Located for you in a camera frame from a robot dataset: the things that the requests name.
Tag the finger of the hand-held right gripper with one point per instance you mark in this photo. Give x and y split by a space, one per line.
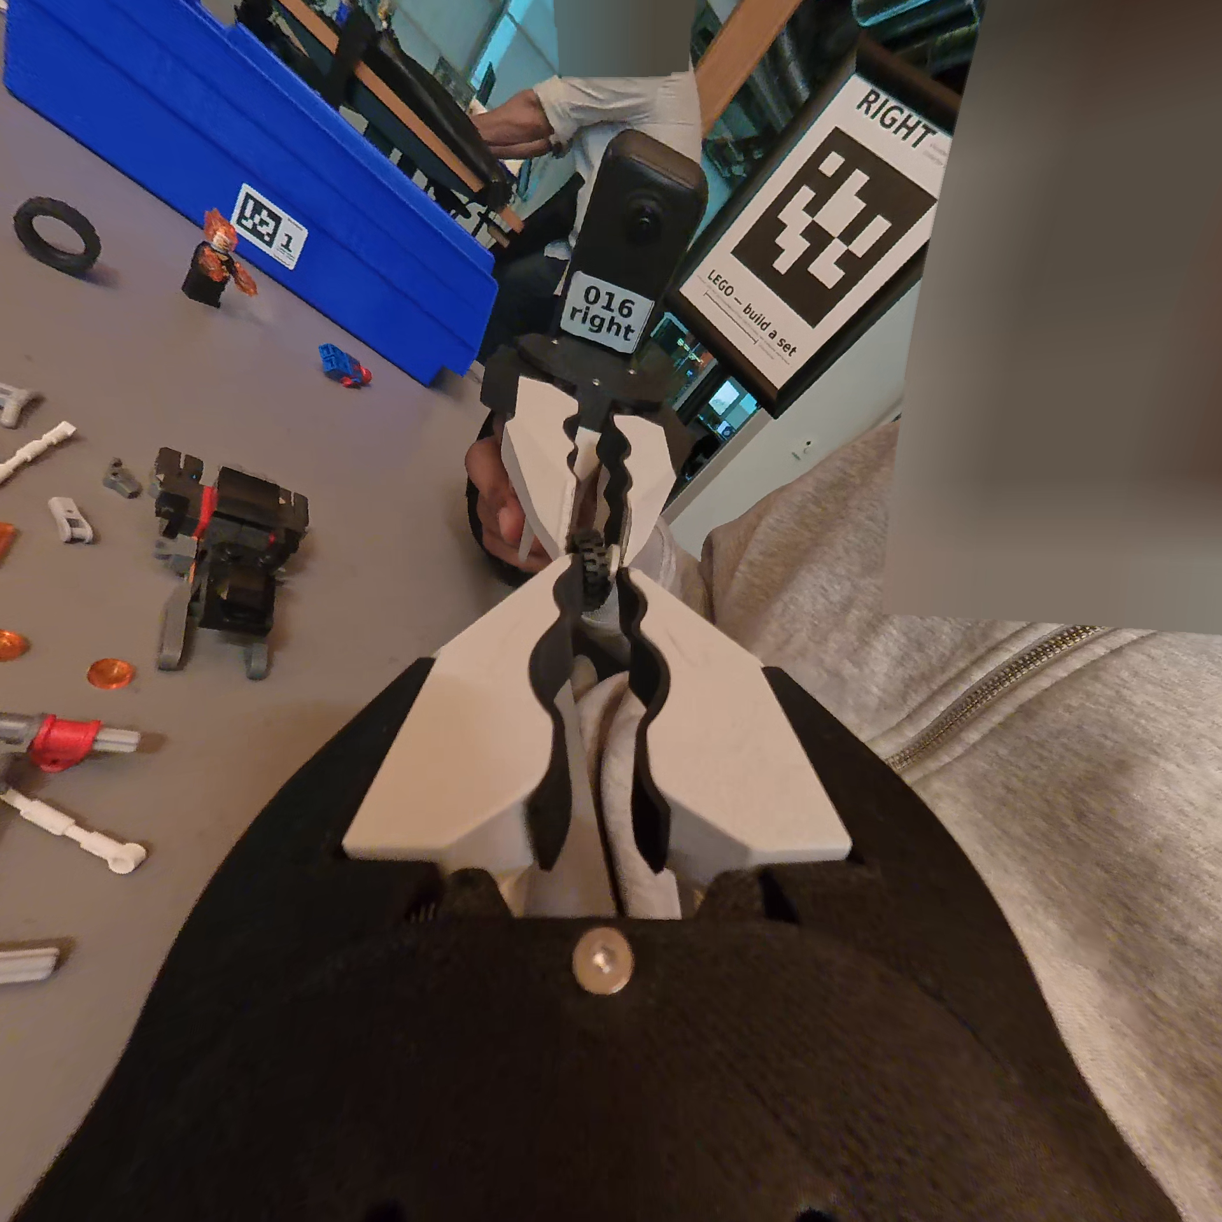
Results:
644 477
544 458

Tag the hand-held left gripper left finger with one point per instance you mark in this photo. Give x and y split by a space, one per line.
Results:
448 763

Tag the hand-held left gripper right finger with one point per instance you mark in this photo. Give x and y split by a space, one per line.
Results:
745 763

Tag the thin black lego tire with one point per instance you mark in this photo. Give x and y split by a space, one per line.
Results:
593 573

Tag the red lego connector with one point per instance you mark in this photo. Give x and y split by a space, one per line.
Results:
62 742

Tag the blue red lego piece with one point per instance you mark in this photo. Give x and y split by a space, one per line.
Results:
343 363

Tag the black lego motorcycle build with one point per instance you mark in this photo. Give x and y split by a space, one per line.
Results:
238 544

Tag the orange round lego stud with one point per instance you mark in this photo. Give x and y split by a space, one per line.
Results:
8 644
110 673

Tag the white flexible lego tube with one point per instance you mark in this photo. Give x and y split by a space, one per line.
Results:
94 845

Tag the flame lego minifigure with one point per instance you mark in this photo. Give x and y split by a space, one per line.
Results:
215 262

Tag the small dark grey lego clip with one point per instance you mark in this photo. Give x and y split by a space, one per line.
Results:
122 478

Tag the small grey lego brick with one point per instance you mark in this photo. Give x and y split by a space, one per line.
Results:
71 521

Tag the wide black lego tire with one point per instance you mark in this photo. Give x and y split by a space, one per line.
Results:
27 238

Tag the person's right hand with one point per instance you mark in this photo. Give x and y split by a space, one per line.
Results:
500 506

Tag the wooden ceiling beam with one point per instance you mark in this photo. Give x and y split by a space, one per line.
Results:
749 56

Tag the black white marker sign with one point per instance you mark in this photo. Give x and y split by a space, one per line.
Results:
830 238

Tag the wooden office desk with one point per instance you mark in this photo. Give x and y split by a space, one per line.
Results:
410 104

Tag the blue plastic bin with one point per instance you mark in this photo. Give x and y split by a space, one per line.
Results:
238 123

